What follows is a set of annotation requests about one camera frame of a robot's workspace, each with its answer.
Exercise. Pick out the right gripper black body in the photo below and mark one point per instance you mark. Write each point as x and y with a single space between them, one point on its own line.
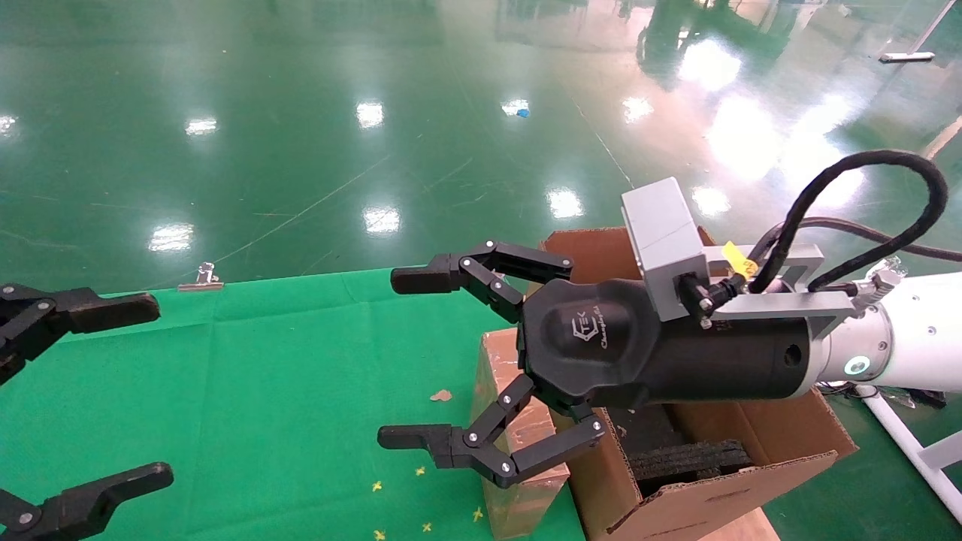
601 353

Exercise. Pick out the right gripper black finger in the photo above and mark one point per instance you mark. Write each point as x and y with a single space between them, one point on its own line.
451 274
443 443

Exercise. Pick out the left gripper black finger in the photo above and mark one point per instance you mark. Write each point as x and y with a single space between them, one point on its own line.
113 309
83 505

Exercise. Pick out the small brown cardboard box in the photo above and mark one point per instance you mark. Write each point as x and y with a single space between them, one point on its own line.
492 376

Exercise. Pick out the small cardboard scrap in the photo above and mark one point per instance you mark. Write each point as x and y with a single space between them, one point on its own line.
441 395

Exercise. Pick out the large open cardboard carton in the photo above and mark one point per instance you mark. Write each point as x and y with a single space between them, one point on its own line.
714 503

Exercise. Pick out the silver binder clip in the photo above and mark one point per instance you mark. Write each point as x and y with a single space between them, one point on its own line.
201 279

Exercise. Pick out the ribbed black foam block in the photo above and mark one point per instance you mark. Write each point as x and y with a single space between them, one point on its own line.
691 462

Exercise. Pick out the green table cloth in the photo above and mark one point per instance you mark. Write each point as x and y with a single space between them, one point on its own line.
263 391

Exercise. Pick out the crumpled clear plastic wrapper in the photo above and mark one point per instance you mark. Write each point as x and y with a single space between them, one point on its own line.
893 261

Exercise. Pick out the white table leg stand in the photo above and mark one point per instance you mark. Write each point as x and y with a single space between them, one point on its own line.
906 56

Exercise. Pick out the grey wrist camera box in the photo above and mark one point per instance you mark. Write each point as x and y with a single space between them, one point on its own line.
665 240

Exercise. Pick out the grey metal camera bracket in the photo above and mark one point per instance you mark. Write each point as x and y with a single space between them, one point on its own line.
789 304

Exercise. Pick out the white metal frame tube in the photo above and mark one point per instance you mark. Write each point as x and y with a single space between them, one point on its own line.
902 439

